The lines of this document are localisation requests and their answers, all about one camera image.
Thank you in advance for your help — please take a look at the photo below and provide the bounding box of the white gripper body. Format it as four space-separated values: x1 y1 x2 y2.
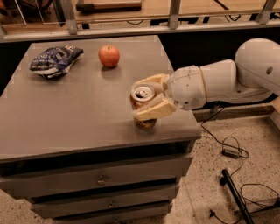
167 66 206 110

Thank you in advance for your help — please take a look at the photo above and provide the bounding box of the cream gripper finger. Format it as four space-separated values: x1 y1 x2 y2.
130 94 177 121
136 73 170 94

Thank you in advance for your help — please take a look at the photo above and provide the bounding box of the orange soda can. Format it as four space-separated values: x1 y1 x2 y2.
129 84 157 130

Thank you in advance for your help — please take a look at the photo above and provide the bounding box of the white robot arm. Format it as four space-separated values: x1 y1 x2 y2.
130 38 280 121

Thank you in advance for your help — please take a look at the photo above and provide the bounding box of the red apple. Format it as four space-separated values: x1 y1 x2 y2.
98 45 120 68

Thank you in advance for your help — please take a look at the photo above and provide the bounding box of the black power adapter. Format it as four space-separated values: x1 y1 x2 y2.
221 149 239 159

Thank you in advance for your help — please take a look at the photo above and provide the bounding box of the top drawer knob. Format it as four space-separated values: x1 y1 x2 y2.
96 175 106 186

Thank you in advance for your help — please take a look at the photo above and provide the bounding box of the drawer knob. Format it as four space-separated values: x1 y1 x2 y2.
96 175 106 186
108 201 115 209

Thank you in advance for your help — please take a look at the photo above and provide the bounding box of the black pole on floor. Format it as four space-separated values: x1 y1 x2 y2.
220 169 254 224

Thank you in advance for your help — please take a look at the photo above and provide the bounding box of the grey drawer cabinet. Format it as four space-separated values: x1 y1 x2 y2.
0 36 200 224

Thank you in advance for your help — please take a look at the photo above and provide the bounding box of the blue chip bag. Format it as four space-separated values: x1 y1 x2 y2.
30 45 84 79

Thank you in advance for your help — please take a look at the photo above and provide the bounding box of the middle drawer knob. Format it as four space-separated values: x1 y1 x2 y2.
108 201 115 209

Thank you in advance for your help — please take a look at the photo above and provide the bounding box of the black cable on floor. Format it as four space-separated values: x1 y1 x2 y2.
200 106 280 224

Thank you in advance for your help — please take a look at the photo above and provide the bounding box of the metal railing frame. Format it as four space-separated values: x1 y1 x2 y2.
0 0 280 43

